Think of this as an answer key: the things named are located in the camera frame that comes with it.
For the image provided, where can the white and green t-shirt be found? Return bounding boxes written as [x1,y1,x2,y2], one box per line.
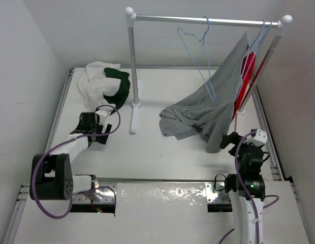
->
[77,62,131,114]

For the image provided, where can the light blue wire hanger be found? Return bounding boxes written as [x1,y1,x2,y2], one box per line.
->
[177,16,216,101]

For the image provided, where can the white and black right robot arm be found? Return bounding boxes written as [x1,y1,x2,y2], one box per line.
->
[219,129,267,243]

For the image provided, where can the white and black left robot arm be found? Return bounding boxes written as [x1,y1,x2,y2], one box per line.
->
[34,110,112,200]

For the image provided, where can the grey t-shirt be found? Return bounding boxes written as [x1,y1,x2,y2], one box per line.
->
[159,33,248,153]

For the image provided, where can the red t-shirt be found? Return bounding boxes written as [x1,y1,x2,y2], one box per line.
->
[232,59,256,120]

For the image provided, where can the light blue hanger with red shirt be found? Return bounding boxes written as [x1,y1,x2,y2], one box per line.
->
[235,20,270,106]

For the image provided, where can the light blue hanger with grey shirt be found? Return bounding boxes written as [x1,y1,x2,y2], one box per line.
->
[241,20,267,80]

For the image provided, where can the white and silver clothes rack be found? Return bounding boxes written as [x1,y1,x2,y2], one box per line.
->
[125,7,293,134]

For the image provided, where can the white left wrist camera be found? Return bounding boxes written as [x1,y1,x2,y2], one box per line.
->
[95,106,114,126]

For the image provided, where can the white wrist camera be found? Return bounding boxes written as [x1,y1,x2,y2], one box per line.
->
[95,106,114,126]
[249,129,268,147]

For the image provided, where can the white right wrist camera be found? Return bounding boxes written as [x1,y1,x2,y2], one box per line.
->
[249,129,268,147]

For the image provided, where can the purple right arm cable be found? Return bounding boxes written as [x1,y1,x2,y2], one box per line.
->
[218,130,279,244]

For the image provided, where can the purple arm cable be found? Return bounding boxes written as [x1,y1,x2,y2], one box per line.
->
[31,104,122,220]
[218,130,279,244]

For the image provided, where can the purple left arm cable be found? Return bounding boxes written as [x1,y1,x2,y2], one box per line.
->
[31,104,122,220]

